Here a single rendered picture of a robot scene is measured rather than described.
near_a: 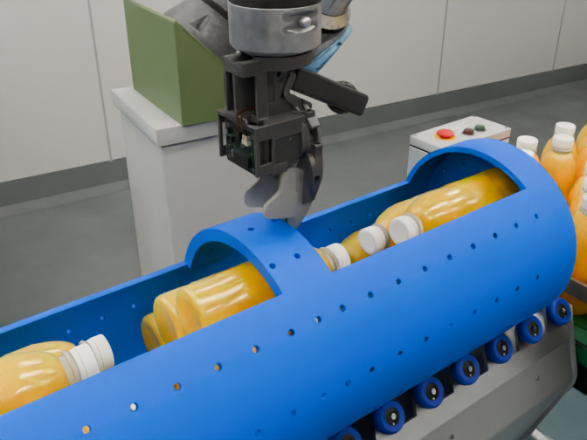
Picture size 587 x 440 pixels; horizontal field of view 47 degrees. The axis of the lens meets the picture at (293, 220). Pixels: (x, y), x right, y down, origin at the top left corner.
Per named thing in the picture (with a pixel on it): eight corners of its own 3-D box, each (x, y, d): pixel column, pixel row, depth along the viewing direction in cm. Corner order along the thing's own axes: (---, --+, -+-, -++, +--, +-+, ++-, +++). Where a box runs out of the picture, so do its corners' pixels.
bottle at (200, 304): (210, 361, 72) (341, 301, 81) (211, 313, 67) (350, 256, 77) (178, 322, 76) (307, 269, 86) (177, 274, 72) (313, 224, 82)
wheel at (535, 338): (512, 316, 102) (521, 314, 101) (532, 313, 105) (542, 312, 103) (517, 346, 102) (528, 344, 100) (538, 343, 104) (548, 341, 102)
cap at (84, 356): (76, 395, 65) (93, 388, 66) (79, 381, 62) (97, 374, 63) (60, 360, 66) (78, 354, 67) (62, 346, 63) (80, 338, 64)
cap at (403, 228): (398, 231, 92) (389, 236, 91) (403, 208, 89) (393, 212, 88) (418, 246, 89) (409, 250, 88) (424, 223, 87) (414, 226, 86)
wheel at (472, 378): (445, 354, 95) (455, 354, 93) (469, 352, 97) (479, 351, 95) (451, 387, 94) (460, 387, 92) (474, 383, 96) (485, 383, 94)
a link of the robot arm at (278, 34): (284, -12, 69) (346, 2, 62) (285, 35, 71) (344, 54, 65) (210, -3, 64) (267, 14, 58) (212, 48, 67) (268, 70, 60)
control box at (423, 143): (405, 179, 141) (410, 134, 136) (467, 156, 151) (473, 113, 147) (441, 196, 134) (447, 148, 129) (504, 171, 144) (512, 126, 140)
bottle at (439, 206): (474, 199, 103) (387, 236, 93) (485, 160, 99) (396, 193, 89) (511, 222, 99) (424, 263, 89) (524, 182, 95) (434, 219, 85)
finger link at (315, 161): (283, 194, 74) (282, 120, 70) (295, 190, 75) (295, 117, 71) (309, 209, 71) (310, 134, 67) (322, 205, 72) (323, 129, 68)
